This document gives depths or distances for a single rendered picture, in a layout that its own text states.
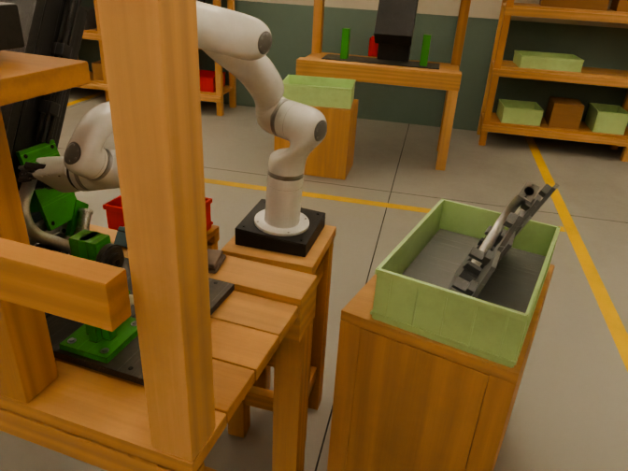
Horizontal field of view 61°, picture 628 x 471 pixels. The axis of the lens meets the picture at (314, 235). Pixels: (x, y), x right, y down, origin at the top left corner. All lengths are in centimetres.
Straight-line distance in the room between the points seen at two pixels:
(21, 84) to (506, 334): 120
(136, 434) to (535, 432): 182
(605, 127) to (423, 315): 512
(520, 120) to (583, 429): 417
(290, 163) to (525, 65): 468
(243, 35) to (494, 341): 99
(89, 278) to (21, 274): 13
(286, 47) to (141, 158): 617
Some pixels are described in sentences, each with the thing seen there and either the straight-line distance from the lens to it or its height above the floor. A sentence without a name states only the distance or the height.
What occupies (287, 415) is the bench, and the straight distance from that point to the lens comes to 182.
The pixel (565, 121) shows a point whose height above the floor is 34.
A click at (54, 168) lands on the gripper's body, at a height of 127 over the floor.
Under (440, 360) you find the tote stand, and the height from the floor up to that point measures 74.
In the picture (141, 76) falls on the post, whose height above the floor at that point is 158.
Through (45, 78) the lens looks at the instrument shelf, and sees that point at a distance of 100.
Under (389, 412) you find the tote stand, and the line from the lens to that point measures 177.
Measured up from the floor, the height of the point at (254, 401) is 20.
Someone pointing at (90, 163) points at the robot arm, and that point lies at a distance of 120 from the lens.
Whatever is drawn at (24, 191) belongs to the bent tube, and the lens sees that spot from 145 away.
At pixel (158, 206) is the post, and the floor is 140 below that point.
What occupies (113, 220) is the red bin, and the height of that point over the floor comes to 87.
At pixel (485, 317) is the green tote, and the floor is 92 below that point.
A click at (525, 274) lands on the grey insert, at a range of 188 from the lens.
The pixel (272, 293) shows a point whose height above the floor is 90.
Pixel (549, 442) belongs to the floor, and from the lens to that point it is 257.
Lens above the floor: 172
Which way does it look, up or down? 27 degrees down
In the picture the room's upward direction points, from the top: 3 degrees clockwise
